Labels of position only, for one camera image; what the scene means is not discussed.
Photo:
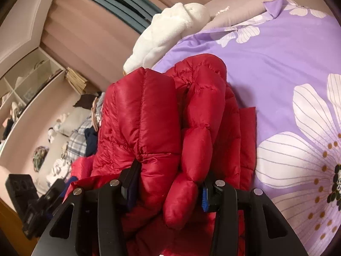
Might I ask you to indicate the plaid cloth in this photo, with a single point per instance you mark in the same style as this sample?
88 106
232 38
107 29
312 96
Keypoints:
76 144

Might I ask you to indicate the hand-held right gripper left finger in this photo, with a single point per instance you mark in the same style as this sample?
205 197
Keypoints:
130 189

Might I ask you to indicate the orange cloth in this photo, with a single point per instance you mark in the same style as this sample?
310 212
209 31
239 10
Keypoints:
124 72

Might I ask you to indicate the white wardrobe shelf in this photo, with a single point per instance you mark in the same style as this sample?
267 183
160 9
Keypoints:
24 85

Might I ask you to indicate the beige curtain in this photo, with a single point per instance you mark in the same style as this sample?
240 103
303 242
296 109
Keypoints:
88 37

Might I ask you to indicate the purple floral bed sheet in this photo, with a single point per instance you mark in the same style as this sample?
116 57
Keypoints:
266 64

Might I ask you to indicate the black cloth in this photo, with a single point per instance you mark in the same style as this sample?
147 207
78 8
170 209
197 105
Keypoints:
86 101

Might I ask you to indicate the yellow pleated cloth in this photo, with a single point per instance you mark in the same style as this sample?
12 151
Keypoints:
77 81

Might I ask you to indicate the white fleece blanket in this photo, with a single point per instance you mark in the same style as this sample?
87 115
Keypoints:
165 32

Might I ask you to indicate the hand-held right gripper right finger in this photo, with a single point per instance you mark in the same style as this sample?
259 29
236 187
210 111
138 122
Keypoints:
204 197

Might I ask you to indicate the camouflage cloth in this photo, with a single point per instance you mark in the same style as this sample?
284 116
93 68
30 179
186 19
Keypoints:
40 157

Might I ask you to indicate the red puffer jacket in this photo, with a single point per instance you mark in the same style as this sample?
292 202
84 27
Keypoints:
143 117

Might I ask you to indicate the grey pillow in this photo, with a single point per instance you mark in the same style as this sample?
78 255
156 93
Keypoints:
239 8

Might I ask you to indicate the navy cloth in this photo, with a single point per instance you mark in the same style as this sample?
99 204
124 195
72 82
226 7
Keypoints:
91 140

